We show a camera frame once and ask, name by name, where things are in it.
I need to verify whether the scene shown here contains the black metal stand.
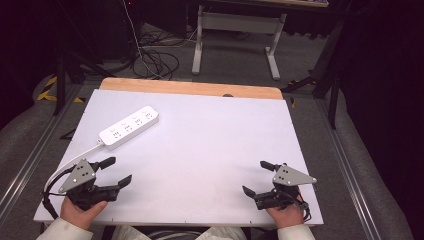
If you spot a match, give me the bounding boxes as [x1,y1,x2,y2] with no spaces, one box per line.
[280,18,346,130]

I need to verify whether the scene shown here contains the person's lap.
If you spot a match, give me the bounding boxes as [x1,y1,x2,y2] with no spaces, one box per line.
[110,225,248,240]

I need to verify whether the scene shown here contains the person's left hand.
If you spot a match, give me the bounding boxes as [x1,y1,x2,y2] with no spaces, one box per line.
[59,196,109,231]

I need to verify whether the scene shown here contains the white power strip cable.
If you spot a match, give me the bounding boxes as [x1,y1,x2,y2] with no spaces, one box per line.
[43,141,104,194]

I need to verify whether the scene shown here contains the white metal table frame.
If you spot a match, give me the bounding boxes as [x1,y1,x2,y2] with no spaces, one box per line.
[191,4,288,82]

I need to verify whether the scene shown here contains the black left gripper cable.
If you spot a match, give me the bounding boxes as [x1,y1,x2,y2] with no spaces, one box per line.
[41,165,78,220]

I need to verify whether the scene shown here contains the yellow black floor tape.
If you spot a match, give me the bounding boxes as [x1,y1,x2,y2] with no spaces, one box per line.
[36,75,85,104]

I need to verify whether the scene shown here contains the thin white floor cable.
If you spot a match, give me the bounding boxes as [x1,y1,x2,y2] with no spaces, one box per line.
[121,0,165,80]

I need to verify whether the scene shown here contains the metal floor rail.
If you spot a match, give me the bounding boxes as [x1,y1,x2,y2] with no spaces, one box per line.
[314,98,381,240]
[0,84,83,214]

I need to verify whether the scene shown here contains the black tripod stand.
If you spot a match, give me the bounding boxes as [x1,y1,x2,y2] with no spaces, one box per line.
[49,0,116,117]

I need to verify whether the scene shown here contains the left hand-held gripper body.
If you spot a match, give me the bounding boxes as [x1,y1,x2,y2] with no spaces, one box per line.
[58,158,120,212]

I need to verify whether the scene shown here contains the white power strip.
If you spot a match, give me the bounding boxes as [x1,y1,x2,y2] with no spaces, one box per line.
[98,105,160,151]

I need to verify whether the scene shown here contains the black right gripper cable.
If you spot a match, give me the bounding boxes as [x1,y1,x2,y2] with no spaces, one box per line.
[287,191,313,223]

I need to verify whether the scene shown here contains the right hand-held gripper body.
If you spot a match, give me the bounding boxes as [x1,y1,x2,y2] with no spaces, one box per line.
[252,162,318,211]

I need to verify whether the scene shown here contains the black coiled floor cables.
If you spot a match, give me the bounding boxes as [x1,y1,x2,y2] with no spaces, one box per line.
[132,31,181,81]

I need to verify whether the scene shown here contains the person's right hand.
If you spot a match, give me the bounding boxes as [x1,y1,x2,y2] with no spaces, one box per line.
[265,199,306,230]

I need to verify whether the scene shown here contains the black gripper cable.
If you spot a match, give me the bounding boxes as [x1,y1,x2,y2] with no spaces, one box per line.
[41,165,78,220]
[287,191,313,223]

